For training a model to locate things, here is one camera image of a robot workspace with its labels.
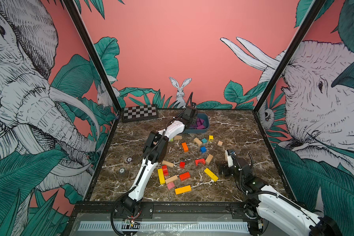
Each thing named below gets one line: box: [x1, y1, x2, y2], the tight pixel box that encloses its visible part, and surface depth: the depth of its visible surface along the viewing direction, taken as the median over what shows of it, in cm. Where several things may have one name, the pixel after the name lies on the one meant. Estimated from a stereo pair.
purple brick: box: [196, 117, 206, 130], surface depth 113 cm
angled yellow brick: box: [204, 167, 219, 182], surface depth 88 cm
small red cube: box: [179, 161, 186, 169], surface depth 92 cm
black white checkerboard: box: [122, 104, 159, 123], surface depth 117 cm
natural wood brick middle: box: [161, 160, 175, 167], surface depth 92 cm
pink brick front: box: [167, 181, 176, 190], surface depth 83 cm
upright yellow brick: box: [157, 168, 166, 185], surface depth 87 cm
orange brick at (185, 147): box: [181, 142, 189, 153], surface depth 97 cm
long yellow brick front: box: [175, 184, 192, 195], surface depth 82 cm
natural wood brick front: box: [164, 174, 178, 185], surface depth 86 cm
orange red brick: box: [178, 171, 191, 181], surface depth 86 cm
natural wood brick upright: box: [205, 153, 214, 165], surface depth 93 cm
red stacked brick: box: [161, 165, 169, 177], surface depth 90 cm
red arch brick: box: [194, 158, 206, 167], surface depth 92 cm
